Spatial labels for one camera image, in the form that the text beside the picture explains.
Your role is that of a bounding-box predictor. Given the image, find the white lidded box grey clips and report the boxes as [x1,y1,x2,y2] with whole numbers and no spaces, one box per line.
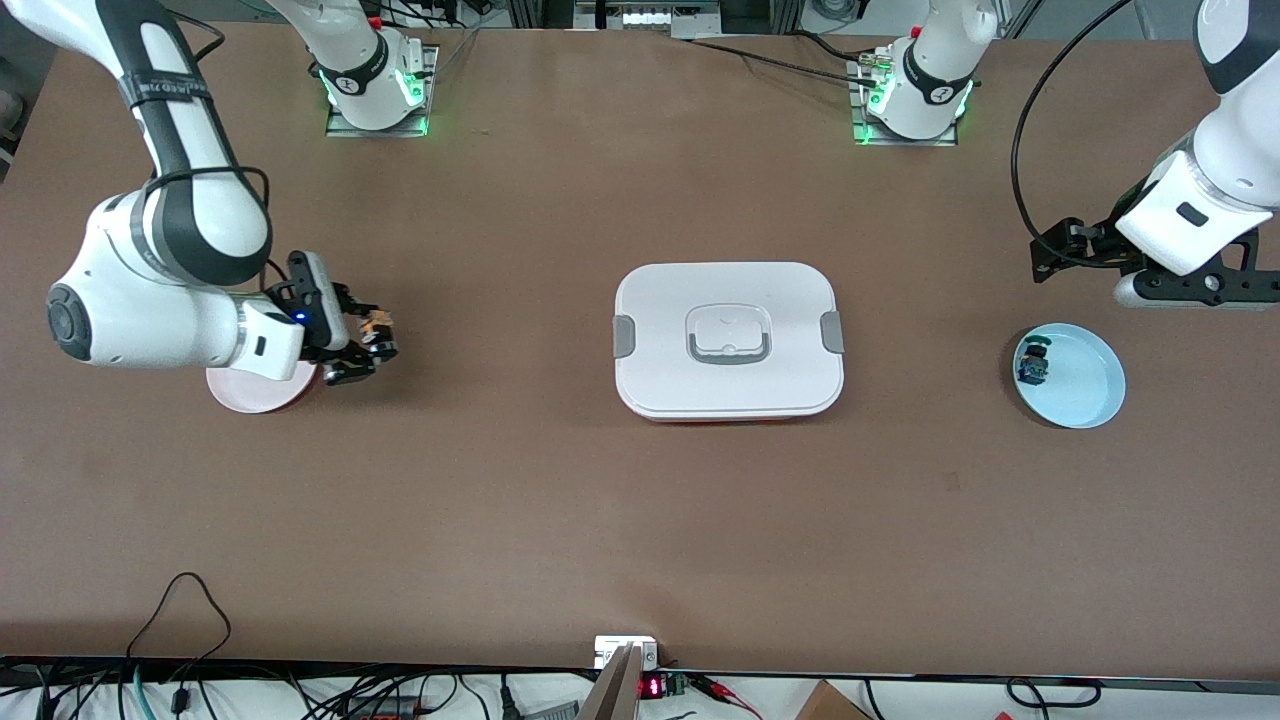
[612,262,846,423]

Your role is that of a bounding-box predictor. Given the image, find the small white socket box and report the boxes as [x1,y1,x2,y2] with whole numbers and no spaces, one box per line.
[594,636,660,670]

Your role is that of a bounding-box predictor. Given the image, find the pink round plate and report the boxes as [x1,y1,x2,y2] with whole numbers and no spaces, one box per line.
[206,360,320,415]

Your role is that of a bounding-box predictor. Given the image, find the light blue round plate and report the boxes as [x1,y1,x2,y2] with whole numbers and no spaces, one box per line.
[1012,322,1127,430]

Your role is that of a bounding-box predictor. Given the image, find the grey metal bar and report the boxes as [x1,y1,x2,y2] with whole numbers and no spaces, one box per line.
[578,643,647,720]

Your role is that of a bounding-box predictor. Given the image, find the red clip leads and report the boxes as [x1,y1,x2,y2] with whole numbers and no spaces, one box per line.
[693,674,763,720]

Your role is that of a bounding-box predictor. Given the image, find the brown cardboard piece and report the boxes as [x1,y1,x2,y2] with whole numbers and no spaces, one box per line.
[795,680,873,720]

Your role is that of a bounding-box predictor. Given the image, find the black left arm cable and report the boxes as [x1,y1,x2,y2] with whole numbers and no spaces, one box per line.
[1011,0,1141,263]

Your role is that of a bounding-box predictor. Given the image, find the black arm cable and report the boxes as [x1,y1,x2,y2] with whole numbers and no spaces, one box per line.
[140,8,291,301]
[1011,0,1141,263]

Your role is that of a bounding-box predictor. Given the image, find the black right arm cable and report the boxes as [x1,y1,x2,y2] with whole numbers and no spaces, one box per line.
[140,8,291,301]

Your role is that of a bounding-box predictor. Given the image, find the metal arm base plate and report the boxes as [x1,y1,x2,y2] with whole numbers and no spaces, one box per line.
[325,45,439,138]
[850,55,959,148]

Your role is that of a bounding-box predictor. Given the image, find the black looped cable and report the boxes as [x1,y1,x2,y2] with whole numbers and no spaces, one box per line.
[125,571,234,663]

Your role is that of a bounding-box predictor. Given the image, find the thin black table cable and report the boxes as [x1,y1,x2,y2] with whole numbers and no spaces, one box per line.
[685,35,883,91]

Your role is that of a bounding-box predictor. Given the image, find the metal frame with white device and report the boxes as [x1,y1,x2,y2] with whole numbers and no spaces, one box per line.
[575,0,723,31]

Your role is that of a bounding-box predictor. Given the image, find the black coiled cable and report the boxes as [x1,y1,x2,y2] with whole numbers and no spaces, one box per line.
[1004,677,1103,712]

